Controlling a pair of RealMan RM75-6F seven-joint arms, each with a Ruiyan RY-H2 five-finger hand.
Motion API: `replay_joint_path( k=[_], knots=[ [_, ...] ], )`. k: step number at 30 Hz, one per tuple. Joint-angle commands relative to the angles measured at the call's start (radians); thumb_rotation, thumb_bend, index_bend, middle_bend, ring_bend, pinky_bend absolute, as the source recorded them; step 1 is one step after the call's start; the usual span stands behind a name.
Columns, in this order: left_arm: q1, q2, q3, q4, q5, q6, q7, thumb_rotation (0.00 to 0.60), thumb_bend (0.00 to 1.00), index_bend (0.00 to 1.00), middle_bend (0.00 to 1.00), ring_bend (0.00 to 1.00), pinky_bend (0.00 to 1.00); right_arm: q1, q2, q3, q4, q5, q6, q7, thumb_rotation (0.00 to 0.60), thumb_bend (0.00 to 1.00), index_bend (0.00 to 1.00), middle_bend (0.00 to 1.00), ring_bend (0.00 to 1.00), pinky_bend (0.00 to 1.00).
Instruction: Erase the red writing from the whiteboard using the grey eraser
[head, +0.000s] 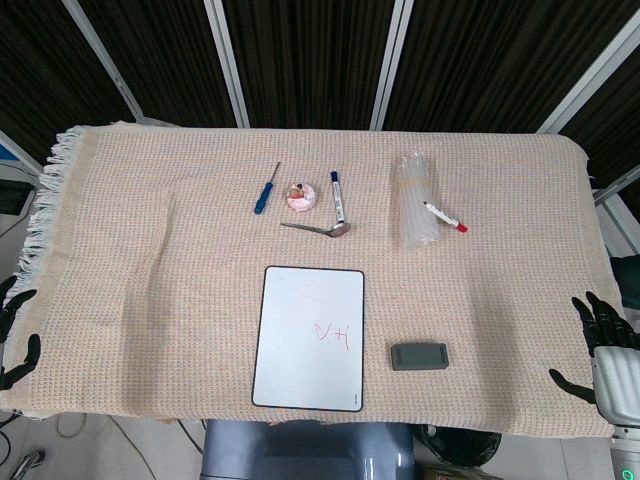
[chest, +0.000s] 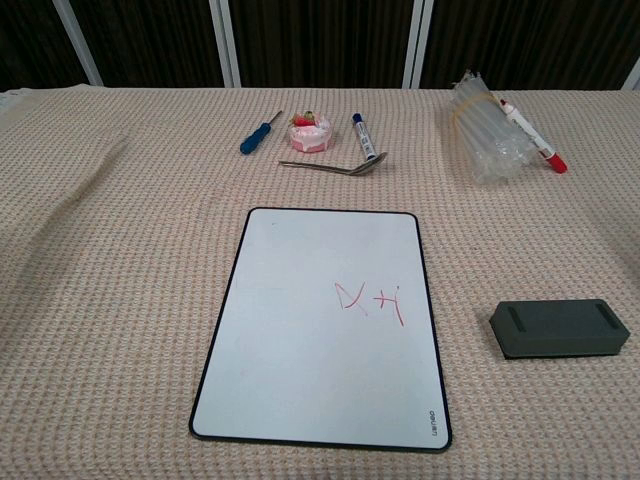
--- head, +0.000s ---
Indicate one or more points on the red capped marker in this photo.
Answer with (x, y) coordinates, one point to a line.
(445, 216)

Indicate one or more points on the white dry-erase board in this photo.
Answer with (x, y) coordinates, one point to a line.
(310, 338)

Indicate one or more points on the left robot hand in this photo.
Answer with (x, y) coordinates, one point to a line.
(10, 330)

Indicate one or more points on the blue capped marker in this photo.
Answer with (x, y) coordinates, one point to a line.
(337, 195)

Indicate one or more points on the clear plastic bag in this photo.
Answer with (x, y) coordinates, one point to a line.
(415, 200)

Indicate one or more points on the metal spoon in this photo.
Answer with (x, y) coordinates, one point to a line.
(320, 229)

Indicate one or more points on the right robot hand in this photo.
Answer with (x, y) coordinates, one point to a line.
(607, 356)

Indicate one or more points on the beige woven tablecloth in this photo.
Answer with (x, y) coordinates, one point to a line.
(320, 270)

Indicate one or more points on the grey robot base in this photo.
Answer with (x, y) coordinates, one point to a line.
(305, 452)

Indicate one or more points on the black woven basket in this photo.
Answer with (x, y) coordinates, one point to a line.
(462, 445)

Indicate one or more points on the grey whiteboard eraser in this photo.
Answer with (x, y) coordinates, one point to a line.
(420, 355)

